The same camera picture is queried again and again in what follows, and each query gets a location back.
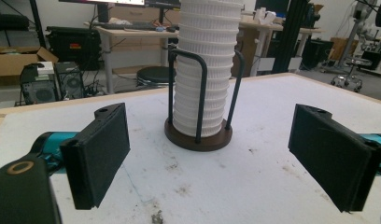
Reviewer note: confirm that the brown cup holder black rods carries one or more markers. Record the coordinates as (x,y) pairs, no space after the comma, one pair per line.
(191,143)

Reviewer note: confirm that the small white box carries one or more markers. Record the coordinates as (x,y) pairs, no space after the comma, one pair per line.
(45,67)

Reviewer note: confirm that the black frame post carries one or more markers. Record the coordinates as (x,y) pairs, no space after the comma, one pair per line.
(288,34)

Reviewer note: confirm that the open cardboard box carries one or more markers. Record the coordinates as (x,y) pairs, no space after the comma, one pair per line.
(14,62)

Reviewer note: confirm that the stack of nested paper cups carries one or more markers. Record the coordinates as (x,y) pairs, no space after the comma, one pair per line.
(207,31)

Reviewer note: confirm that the grey robot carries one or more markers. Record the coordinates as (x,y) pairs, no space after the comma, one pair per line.
(366,28)

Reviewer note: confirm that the black soft bag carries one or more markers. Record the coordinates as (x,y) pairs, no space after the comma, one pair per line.
(9,22)

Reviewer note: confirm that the chrome rolling stool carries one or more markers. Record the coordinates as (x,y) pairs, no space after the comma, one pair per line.
(350,79)

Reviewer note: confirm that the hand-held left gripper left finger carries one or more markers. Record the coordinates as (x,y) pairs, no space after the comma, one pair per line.
(98,155)

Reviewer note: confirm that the black hard case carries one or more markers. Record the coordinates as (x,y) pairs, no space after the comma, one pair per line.
(73,43)

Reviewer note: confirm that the black round stool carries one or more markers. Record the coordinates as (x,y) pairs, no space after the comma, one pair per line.
(154,74)

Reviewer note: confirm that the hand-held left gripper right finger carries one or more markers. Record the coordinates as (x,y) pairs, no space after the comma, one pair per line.
(331,155)

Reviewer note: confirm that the wooden desk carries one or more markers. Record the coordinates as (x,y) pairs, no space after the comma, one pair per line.
(272,26)

